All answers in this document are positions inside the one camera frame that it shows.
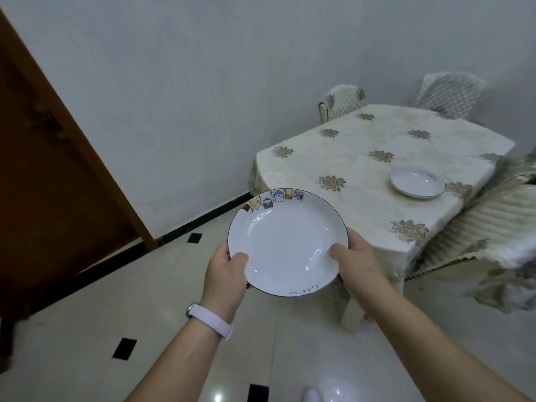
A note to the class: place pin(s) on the smartwatch with white band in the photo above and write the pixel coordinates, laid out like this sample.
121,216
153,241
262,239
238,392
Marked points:
209,320

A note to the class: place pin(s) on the cream floral tablecloth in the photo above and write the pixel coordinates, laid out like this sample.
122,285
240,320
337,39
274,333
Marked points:
356,171

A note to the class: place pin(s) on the cloth-covered dining table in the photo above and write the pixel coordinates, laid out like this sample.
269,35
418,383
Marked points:
351,314

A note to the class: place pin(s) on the person's right hand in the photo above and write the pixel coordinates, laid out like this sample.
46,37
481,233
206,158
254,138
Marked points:
364,276

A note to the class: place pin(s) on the white cartoon print plate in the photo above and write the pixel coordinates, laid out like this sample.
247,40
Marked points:
289,242
416,182

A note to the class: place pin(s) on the person's left hand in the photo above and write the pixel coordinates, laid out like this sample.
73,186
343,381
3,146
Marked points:
224,284

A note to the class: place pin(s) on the brown wooden door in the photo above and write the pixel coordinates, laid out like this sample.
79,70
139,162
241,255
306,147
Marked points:
50,184

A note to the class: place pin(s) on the person's right forearm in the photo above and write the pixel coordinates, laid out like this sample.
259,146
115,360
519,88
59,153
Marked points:
427,355

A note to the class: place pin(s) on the person's right white shoe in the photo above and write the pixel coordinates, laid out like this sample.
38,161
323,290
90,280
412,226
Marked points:
313,395

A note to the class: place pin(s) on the person's left forearm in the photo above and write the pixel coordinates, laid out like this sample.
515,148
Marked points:
176,368

